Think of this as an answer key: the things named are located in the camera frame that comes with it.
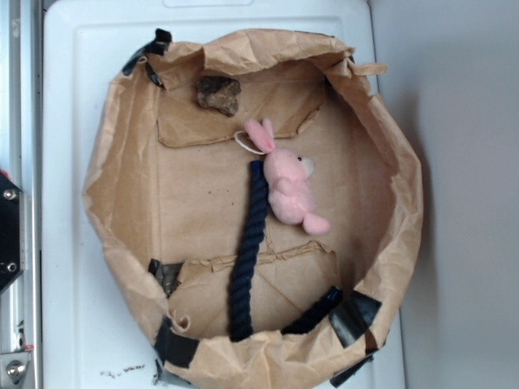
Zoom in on black tape patch right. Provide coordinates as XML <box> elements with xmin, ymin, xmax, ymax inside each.
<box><xmin>328</xmin><ymin>291</ymin><xmax>382</xmax><ymax>348</ymax></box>

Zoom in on black tape patch bottom left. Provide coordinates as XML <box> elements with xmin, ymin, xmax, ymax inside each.
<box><xmin>153</xmin><ymin>316</ymin><xmax>199</xmax><ymax>369</ymax></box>

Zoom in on black mounting plate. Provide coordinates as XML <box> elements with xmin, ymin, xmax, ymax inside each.
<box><xmin>0</xmin><ymin>169</ymin><xmax>25</xmax><ymax>294</ymax></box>

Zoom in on brown paper bag bin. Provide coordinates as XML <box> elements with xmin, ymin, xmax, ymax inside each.
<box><xmin>84</xmin><ymin>29</ymin><xmax>423</xmax><ymax>388</ymax></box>

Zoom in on brown rock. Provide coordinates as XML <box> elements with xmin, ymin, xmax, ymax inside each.
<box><xmin>196</xmin><ymin>76</ymin><xmax>242</xmax><ymax>117</ymax></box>

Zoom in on black tape patch top left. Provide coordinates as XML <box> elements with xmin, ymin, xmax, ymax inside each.
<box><xmin>122</xmin><ymin>28</ymin><xmax>173</xmax><ymax>76</ymax></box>

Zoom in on black tape patch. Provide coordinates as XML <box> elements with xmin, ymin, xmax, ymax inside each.
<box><xmin>122</xmin><ymin>28</ymin><xmax>173</xmax><ymax>76</ymax></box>
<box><xmin>153</xmin><ymin>316</ymin><xmax>199</xmax><ymax>369</ymax></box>
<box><xmin>328</xmin><ymin>291</ymin><xmax>382</xmax><ymax>348</ymax></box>

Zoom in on aluminium frame rail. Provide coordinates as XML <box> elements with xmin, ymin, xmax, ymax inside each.
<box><xmin>1</xmin><ymin>1</ymin><xmax>43</xmax><ymax>388</ymax></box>

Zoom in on dark blue rope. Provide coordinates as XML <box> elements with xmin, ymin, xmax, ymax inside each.
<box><xmin>228</xmin><ymin>159</ymin><xmax>344</xmax><ymax>343</ymax></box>

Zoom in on pink plush bunny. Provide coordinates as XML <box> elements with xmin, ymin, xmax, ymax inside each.
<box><xmin>234</xmin><ymin>118</ymin><xmax>331</xmax><ymax>236</ymax></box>

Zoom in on black tape patch inside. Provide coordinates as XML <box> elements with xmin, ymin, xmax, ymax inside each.
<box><xmin>148</xmin><ymin>259</ymin><xmax>182</xmax><ymax>297</ymax></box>

